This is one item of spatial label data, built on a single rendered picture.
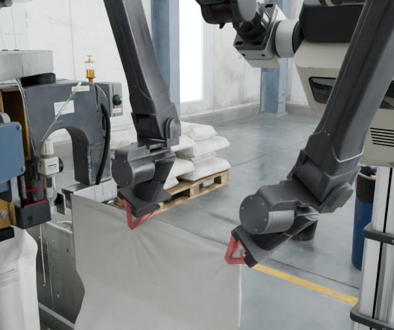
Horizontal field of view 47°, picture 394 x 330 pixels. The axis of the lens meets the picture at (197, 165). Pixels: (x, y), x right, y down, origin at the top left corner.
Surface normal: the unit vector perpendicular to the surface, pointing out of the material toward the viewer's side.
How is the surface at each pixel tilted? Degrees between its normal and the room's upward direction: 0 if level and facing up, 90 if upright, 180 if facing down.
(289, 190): 29
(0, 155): 90
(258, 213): 79
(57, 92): 90
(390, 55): 118
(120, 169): 89
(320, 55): 40
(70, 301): 90
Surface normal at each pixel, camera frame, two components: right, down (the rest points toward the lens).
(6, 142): 0.97, 0.06
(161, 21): -0.63, 0.20
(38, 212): 0.78, 0.16
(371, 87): 0.44, 0.65
